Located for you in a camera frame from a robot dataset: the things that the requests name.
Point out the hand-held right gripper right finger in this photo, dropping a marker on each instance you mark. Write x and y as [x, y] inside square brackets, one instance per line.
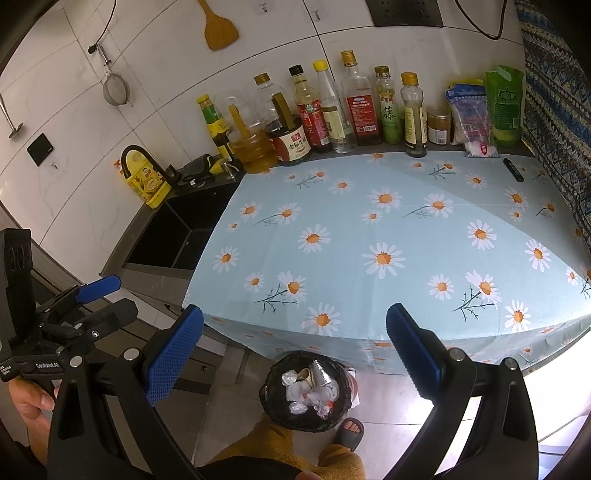
[413, 353]

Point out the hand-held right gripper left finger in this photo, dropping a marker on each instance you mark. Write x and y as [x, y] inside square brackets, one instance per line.
[173, 355]

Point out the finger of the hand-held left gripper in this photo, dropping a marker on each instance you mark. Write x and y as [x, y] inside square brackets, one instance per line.
[99, 287]
[115, 316]

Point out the grey foil cup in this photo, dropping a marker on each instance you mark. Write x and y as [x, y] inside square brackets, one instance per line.
[319, 374]

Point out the trash bin with black liner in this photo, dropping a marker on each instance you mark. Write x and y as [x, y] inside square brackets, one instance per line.
[272, 406]

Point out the foil ball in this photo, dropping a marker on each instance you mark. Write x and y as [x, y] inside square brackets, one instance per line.
[290, 377]

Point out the white towel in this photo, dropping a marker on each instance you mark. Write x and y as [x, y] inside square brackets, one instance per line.
[298, 392]

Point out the clear plastic bag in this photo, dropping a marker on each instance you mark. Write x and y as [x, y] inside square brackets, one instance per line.
[296, 408]

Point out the person's left hand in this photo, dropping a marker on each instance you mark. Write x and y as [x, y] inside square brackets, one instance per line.
[25, 399]

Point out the black sink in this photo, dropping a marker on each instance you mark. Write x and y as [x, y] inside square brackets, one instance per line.
[166, 240]

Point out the person's foot in sandal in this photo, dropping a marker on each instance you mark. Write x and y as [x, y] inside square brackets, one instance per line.
[352, 431]

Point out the yellow dish soap bottle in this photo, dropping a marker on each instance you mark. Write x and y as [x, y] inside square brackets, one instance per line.
[145, 184]

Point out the person's orange trousers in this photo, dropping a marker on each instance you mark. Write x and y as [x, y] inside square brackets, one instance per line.
[268, 443]

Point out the black faucet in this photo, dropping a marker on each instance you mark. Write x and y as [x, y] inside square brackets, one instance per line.
[159, 170]

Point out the daisy print tablecloth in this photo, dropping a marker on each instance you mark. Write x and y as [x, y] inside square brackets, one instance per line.
[392, 221]

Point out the metal ladle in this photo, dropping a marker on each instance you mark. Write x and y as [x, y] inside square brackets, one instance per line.
[16, 130]

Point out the yellow sponge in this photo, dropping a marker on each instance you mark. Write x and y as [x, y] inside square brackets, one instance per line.
[216, 165]

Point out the metal strainer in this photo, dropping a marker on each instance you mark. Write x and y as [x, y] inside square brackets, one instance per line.
[116, 90]

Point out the cooking oil jug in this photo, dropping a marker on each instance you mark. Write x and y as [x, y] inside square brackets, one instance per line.
[254, 154]

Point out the black lighter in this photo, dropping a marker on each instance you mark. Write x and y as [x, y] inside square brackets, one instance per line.
[512, 169]

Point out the small white packet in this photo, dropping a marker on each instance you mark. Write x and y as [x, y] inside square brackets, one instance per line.
[482, 149]

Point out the small brown jar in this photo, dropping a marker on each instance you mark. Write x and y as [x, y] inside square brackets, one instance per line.
[438, 129]

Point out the yellow cap dark bottle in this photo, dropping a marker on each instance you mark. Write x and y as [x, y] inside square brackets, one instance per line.
[414, 120]

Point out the green liquid bottle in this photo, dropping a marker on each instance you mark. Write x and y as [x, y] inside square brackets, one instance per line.
[390, 115]

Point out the dark soy sauce jug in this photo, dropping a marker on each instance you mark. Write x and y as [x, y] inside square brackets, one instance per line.
[293, 143]

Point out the gold cap red label bottle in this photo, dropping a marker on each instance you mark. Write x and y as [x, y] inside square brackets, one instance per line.
[364, 115]

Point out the white blue plastic bag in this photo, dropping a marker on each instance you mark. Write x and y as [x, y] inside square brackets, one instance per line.
[468, 115]

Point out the black cap red label bottle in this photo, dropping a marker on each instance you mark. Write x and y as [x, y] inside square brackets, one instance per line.
[314, 120]

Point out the green pouch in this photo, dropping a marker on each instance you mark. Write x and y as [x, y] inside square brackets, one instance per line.
[505, 106]

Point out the yellow cap clear bottle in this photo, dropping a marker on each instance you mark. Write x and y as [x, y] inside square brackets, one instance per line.
[328, 92]

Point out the wooden spatula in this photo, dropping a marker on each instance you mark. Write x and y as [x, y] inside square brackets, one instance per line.
[221, 32]

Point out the blue patterned curtain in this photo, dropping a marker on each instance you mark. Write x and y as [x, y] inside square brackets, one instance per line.
[558, 101]

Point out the black outlet panel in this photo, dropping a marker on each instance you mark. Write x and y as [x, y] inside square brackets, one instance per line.
[406, 14]

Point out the black wall switch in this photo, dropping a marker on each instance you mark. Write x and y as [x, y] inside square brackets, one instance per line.
[40, 149]

